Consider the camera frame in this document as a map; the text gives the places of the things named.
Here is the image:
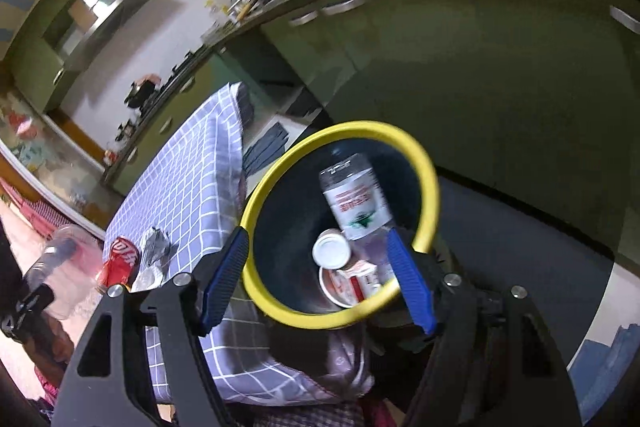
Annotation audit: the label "steel range hood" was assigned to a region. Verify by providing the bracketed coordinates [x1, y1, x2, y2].
[42, 0, 152, 74]

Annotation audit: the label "clear plastic cup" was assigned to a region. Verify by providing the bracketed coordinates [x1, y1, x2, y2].
[22, 224, 104, 321]

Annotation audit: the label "red checked apron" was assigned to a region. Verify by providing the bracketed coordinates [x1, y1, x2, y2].
[0, 177, 77, 239]

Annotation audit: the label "white snack wrapper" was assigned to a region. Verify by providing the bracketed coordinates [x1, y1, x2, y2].
[139, 227, 174, 267]

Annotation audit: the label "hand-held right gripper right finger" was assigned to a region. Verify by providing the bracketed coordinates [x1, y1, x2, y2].
[386, 228, 584, 427]

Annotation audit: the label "glass door with decals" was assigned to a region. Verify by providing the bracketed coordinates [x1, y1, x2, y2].
[0, 72, 123, 229]

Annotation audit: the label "white pill bottle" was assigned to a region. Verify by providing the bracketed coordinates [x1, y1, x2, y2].
[312, 228, 352, 270]

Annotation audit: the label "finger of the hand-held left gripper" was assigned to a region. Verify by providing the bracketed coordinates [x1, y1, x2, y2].
[29, 241, 77, 280]

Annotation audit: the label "red soda can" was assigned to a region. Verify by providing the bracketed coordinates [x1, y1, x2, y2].
[94, 235, 141, 294]

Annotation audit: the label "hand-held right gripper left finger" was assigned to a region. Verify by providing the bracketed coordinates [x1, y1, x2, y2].
[50, 227, 251, 427]

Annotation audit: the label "black pot with lid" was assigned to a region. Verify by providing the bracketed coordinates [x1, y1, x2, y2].
[124, 74, 162, 108]

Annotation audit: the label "green lower cabinets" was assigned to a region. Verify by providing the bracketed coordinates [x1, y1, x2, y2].
[102, 0, 640, 248]

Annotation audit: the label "yellow-rimmed black trash bin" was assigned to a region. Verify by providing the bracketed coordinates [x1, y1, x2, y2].
[239, 120, 441, 331]

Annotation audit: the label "clear plastic water bottle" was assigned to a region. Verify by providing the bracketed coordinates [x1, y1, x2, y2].
[318, 151, 394, 243]

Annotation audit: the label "red paper bucket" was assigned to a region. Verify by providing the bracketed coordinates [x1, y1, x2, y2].
[318, 257, 402, 309]

